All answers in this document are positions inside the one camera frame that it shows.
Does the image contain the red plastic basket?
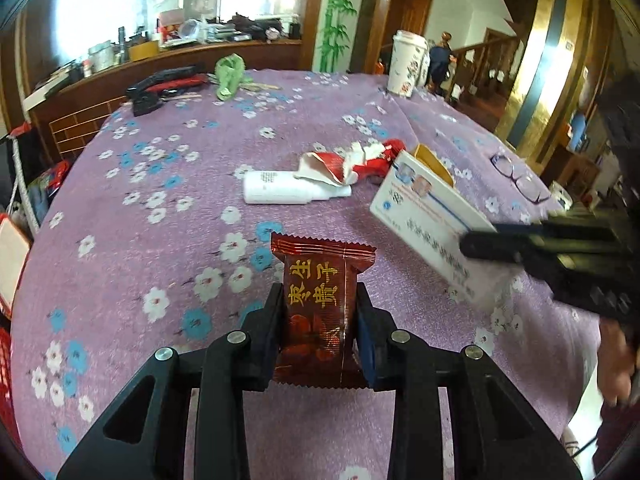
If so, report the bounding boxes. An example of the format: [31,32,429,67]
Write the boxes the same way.
[0,327,18,441]

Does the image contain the brown red snack packet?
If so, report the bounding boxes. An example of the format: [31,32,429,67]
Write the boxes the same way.
[270,232,377,390]

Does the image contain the wooden counter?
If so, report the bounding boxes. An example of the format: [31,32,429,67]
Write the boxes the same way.
[22,37,303,161]

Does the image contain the purple floral tablecloth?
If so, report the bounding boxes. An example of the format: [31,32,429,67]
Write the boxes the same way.
[10,67,601,480]

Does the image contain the colourful printed bag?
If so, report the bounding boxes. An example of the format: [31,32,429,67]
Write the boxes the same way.
[27,160,71,211]

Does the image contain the green bamboo wall decal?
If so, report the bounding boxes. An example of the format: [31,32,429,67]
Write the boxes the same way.
[317,0,361,73]

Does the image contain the dark hanging jacket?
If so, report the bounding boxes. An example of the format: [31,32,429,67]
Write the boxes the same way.
[429,45,453,86]

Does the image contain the wooden stair railing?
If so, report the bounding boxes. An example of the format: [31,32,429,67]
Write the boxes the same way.
[440,30,521,106]

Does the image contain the red white torn packet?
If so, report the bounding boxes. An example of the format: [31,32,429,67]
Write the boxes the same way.
[292,151,353,186]

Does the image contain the green cloth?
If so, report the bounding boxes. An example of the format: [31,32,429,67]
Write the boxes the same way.
[214,55,253,101]

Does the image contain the row of countertop items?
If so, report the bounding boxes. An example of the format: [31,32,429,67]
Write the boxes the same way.
[30,12,303,91]

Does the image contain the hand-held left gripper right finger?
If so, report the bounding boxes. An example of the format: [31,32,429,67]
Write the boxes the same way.
[352,282,583,480]

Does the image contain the white spray bottle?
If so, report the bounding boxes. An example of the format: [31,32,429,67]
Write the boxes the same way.
[243,170,352,205]

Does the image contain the long white barcode box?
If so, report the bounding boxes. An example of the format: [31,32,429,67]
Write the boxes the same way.
[369,150,516,306]

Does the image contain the brown wooden door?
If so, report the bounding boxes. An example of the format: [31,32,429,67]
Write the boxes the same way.
[385,0,433,56]

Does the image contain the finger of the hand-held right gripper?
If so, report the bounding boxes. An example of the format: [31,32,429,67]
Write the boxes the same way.
[459,229,531,265]
[492,221,548,236]

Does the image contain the red framed whiteboard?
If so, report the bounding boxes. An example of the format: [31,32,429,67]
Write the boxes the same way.
[0,215,32,317]

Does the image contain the dark red clothing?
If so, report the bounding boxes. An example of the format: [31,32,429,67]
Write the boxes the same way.
[592,400,640,471]

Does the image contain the small black object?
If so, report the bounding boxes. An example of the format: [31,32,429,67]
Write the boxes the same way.
[131,94,164,117]

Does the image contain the purple frame eyeglasses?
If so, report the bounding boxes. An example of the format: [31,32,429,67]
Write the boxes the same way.
[490,154,552,205]

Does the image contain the white wrapped pole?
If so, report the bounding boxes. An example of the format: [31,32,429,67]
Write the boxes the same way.
[10,135,41,233]

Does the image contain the black and red tools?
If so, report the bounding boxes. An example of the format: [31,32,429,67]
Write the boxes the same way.
[125,66,203,97]

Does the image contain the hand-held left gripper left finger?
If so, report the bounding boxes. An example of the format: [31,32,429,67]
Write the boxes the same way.
[57,282,286,480]

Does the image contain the white cartoon tumbler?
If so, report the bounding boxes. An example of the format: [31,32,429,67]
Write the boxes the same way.
[387,30,431,97]

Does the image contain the person's right hand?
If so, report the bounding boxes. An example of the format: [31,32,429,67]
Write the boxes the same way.
[597,319,632,407]

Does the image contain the red hand tool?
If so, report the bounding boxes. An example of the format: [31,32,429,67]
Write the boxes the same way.
[160,74,210,93]

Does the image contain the red crumpled wrapper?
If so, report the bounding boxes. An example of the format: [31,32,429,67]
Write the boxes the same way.
[350,139,407,181]

